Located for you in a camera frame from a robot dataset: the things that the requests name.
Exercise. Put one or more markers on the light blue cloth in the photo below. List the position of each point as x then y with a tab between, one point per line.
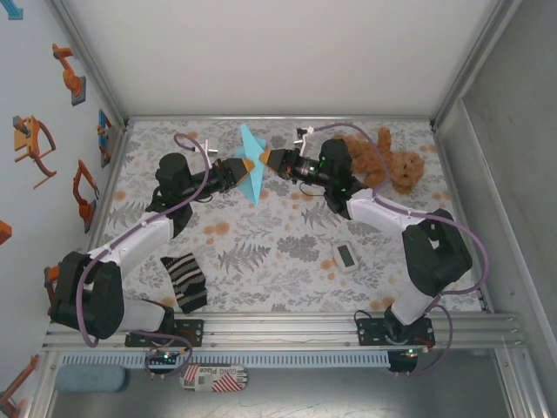
252	146

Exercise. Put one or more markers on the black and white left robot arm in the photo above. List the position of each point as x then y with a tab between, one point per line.
135	239

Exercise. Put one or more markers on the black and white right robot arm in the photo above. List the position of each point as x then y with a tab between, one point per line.
378	209

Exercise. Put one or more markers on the brown teddy bear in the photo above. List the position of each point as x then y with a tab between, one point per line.
404	167

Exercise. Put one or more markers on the blue and orange machine sticker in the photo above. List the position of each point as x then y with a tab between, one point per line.
104	139

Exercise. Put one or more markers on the white digital timer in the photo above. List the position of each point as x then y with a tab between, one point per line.
345	257

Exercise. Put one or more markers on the black and beige striped sock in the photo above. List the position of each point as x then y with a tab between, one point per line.
185	283

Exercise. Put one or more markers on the floral printed tablecloth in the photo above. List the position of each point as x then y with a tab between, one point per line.
261	278

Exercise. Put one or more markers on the orange gripper claw sticker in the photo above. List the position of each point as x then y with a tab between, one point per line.
28	139
17	387

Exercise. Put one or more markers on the orange block sticker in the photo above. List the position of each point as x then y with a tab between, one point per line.
4	233

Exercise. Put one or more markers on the red white striped case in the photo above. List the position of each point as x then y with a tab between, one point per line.
215	378

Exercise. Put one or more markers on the blue-grey oval pouch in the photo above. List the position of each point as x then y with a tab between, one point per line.
91	378

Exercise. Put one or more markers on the aluminium frame crossbar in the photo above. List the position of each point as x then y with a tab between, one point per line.
278	118

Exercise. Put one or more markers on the aluminium table side rail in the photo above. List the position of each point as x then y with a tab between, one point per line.
108	187
448	167

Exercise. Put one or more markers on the aluminium frame post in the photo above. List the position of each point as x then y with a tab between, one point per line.
96	69
475	61

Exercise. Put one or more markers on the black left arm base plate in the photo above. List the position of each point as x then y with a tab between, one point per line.
193	333

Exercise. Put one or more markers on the aluminium mounting rail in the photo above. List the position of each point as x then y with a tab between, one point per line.
283	331

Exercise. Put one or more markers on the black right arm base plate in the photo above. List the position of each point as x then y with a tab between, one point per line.
367	333

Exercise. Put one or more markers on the blue wall sticker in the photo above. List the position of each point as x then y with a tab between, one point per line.
15	9

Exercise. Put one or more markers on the aluminium frame leg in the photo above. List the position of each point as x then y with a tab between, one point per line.
518	383
41	387

